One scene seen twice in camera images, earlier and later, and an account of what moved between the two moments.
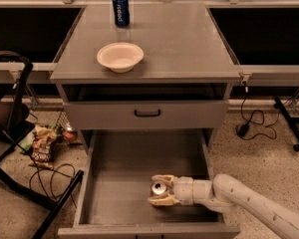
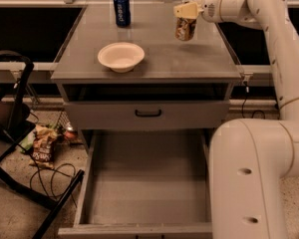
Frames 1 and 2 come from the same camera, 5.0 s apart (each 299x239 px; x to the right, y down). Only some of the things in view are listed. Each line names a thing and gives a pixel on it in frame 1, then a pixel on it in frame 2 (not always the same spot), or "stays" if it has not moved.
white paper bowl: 120,57 stays
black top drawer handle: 147,115 stays
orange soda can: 158,187 -> 185,28
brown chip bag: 41,150 stays
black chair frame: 10,121 stays
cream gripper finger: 163,200 -> 188,10
